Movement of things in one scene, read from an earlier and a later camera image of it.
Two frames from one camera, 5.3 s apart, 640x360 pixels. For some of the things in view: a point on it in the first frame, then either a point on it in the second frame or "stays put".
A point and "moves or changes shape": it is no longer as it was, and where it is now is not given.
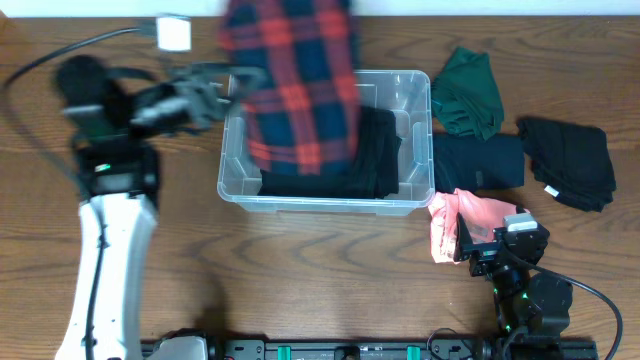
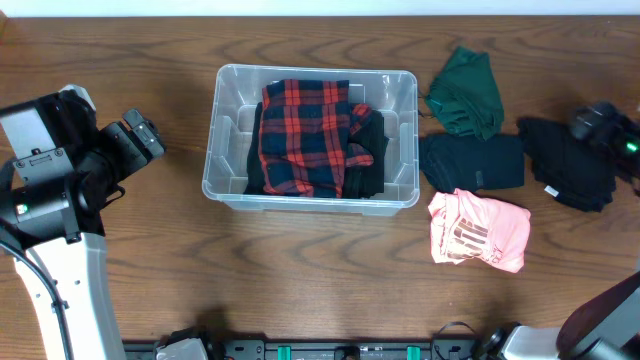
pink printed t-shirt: (480, 215) stays put
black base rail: (469, 349) stays put
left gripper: (197, 102) -> (130, 158)
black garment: (573, 161) stays put
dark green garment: (465, 94) stays put
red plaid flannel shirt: (295, 66) moves or changes shape
